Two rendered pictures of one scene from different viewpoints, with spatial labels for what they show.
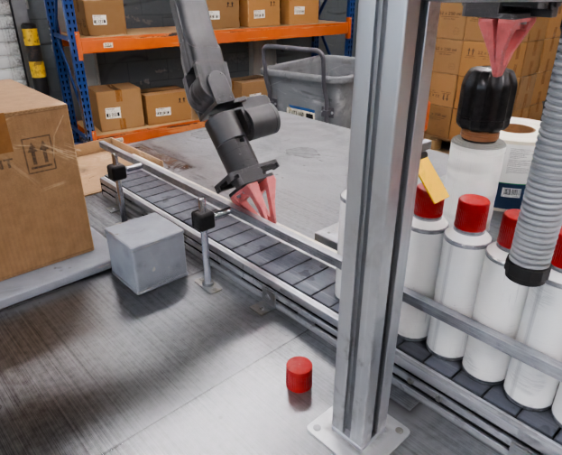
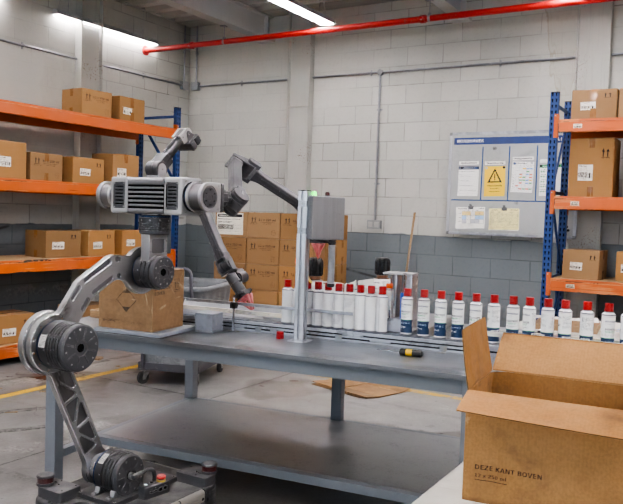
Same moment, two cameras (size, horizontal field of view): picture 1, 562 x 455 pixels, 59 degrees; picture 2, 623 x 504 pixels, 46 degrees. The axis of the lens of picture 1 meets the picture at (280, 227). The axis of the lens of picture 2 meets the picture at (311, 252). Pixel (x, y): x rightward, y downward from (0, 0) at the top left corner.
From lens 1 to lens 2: 2.85 m
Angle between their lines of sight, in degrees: 33
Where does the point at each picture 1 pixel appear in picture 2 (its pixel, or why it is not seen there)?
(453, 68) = (273, 286)
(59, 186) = (179, 297)
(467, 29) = (281, 257)
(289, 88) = not seen: hidden behind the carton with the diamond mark
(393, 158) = (305, 265)
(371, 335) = (303, 305)
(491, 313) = (326, 306)
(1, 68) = not seen: outside the picture
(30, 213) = (172, 305)
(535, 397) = (338, 324)
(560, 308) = (339, 299)
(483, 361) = (326, 320)
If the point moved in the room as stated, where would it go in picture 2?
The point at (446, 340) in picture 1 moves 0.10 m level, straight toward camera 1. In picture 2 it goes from (317, 320) to (317, 323)
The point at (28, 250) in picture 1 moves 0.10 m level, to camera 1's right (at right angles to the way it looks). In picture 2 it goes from (169, 320) to (191, 319)
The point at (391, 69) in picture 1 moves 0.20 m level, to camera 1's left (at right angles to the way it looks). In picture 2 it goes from (303, 249) to (260, 249)
